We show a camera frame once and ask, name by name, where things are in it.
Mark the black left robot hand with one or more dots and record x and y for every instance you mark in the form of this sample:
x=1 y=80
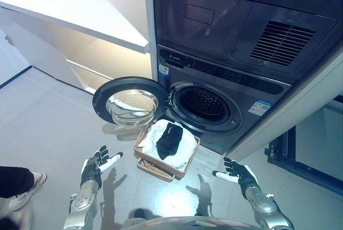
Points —
x=93 y=167

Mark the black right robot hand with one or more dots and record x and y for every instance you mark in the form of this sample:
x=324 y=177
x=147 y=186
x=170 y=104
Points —
x=241 y=173

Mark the black garment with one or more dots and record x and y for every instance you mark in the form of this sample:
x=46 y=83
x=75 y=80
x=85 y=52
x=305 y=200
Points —
x=168 y=140

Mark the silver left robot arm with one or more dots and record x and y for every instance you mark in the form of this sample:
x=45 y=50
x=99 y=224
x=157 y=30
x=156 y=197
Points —
x=81 y=204

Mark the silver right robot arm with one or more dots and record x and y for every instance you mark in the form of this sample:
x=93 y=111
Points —
x=264 y=206

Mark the woven tan laundry basket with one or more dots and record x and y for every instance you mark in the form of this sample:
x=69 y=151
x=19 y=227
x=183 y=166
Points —
x=158 y=171

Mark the round washing machine door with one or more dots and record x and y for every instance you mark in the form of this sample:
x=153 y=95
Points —
x=128 y=101

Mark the grey front-load washing machine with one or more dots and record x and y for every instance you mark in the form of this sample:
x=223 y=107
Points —
x=241 y=90

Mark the white garment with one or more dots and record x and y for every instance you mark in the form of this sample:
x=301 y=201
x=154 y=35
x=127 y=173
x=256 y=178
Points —
x=185 y=149

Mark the blue energy label sticker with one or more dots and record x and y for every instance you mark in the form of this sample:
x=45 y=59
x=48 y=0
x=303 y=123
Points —
x=260 y=108

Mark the beige sneaker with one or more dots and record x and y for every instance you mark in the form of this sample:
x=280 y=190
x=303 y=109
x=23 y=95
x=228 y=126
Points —
x=26 y=191

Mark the white cabinet side panel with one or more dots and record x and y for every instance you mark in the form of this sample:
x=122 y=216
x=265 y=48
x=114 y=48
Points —
x=150 y=26
x=281 y=112

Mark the silver robot torso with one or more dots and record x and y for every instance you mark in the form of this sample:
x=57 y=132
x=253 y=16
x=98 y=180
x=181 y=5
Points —
x=187 y=223

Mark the black trouser leg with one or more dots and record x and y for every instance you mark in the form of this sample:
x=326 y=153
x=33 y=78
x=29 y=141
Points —
x=13 y=181

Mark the small white barcode sticker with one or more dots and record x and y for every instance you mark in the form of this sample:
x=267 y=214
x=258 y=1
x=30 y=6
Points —
x=163 y=70

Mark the white counter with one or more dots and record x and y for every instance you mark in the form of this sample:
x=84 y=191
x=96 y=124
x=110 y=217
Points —
x=80 y=13

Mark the grey stacked dryer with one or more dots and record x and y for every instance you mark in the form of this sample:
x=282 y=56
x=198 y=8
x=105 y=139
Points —
x=230 y=18

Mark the black sliding door frame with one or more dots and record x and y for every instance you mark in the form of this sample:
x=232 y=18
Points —
x=284 y=155

